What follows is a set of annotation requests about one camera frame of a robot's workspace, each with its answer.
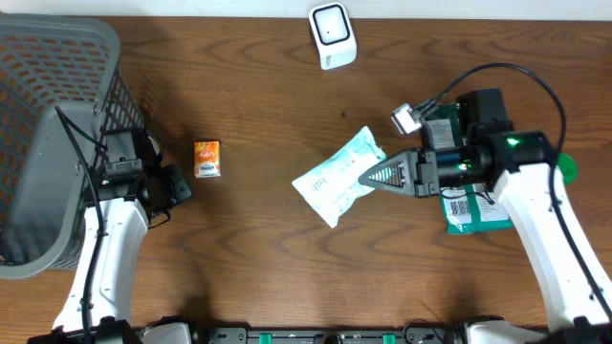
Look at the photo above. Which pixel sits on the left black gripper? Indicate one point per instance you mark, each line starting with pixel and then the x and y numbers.
pixel 177 186

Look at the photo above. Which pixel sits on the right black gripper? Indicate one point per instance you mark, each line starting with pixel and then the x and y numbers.
pixel 415 175

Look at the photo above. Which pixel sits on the orange Kleenex tissue pack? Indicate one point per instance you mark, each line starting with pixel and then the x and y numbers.
pixel 207 161

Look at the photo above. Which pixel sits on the teal wet wipes packet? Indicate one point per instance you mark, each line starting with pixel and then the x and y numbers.
pixel 331 188

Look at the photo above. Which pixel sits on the green white 3M package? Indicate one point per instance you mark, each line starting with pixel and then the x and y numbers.
pixel 469 209

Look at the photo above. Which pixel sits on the green lid white jar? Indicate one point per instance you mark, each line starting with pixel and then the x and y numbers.
pixel 568 167

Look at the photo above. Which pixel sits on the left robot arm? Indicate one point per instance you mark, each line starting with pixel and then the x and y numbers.
pixel 99 305

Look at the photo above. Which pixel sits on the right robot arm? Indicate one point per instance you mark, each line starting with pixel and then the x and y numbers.
pixel 521 169

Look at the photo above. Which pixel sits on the white barcode scanner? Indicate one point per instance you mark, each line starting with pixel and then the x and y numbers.
pixel 332 35

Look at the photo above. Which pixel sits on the grey plastic shopping basket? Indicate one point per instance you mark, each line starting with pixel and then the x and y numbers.
pixel 61 91

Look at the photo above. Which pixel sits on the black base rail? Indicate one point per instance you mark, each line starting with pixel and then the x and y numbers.
pixel 334 336

